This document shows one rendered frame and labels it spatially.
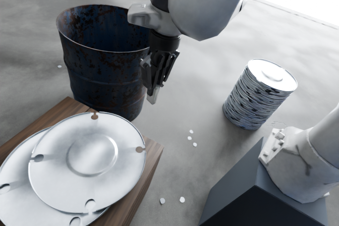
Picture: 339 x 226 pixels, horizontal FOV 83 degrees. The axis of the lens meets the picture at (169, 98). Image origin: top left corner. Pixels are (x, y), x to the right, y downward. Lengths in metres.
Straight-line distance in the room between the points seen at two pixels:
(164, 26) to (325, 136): 0.40
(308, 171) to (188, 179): 0.59
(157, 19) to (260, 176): 0.46
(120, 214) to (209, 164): 0.64
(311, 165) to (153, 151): 0.40
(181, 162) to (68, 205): 0.62
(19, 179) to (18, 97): 0.76
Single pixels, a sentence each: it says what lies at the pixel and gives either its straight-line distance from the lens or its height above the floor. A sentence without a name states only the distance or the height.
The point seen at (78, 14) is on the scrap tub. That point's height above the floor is 0.44.
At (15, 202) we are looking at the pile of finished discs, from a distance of 0.58.
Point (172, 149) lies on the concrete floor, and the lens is 1.05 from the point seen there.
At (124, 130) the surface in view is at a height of 0.37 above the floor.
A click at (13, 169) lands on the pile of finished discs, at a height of 0.36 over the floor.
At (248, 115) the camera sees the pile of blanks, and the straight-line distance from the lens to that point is 1.26.
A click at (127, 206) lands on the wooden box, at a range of 0.55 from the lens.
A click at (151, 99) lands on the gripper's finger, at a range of 0.58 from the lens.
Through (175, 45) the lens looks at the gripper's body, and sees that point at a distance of 0.45.
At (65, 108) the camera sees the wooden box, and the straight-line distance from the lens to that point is 0.71.
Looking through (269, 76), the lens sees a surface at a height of 0.36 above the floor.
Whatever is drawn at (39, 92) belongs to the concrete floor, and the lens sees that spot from 1.31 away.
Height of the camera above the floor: 0.88
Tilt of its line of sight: 43 degrees down
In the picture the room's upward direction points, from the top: 18 degrees clockwise
